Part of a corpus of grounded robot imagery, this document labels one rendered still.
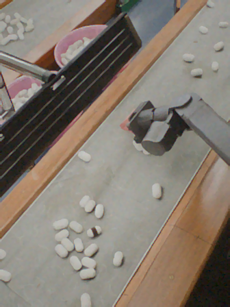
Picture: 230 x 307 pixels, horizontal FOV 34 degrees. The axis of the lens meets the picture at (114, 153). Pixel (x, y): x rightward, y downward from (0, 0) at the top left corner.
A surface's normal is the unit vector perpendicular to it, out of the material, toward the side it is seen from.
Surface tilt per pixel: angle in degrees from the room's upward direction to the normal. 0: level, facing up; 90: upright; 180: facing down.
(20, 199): 0
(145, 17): 0
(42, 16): 0
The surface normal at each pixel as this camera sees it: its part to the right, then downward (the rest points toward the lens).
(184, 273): -0.05, -0.61
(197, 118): -0.64, -0.50
